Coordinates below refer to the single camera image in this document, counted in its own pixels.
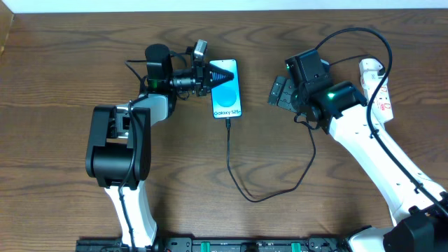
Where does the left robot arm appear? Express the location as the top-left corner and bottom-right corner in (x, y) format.
(85, 40), (237, 251)

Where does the blue Galaxy smartphone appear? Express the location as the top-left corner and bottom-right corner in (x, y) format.
(210, 59), (242, 118)

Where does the white charger plug adapter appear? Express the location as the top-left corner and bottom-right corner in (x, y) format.
(360, 70), (384, 89)

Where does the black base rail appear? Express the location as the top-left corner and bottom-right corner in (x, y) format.
(75, 237), (351, 252)

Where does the white power strip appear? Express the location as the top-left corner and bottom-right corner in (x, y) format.
(359, 58), (393, 127)

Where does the black USB charging cable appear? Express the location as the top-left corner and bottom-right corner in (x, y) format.
(225, 52), (386, 204)

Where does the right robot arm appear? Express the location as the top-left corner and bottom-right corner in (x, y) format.
(268, 49), (447, 251)

